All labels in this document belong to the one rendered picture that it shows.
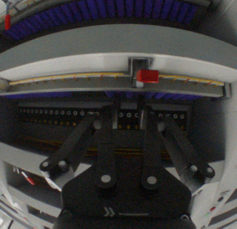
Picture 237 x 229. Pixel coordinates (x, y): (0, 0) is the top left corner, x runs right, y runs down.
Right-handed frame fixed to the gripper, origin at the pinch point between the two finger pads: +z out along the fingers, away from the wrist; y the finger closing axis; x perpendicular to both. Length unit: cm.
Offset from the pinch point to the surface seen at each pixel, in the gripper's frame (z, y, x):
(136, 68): -1.4, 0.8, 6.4
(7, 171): -4.9, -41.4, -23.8
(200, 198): -7.2, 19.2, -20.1
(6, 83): -1.2, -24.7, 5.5
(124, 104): 10.8, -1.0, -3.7
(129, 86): -0.5, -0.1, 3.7
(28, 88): -0.3, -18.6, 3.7
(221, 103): 1.2, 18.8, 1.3
